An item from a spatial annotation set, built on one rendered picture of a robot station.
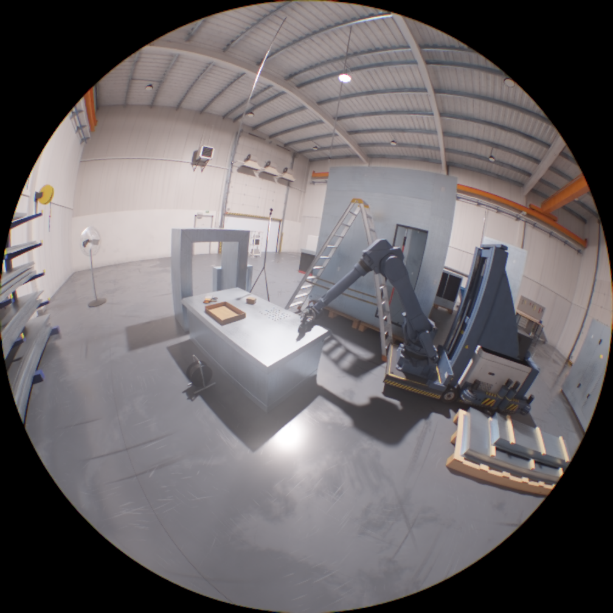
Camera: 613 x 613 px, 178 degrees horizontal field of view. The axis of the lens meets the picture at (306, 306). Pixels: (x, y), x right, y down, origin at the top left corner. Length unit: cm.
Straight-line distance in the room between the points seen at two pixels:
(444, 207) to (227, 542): 454
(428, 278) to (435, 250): 49
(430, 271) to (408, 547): 351
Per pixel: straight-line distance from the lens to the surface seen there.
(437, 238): 353
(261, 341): 182
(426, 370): 277
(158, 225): 1072
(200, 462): 181
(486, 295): 258
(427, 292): 354
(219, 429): 194
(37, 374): 355
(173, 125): 1196
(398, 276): 209
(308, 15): 733
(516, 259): 718
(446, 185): 376
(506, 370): 311
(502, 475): 264
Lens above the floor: 163
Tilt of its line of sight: 21 degrees down
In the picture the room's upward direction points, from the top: 9 degrees clockwise
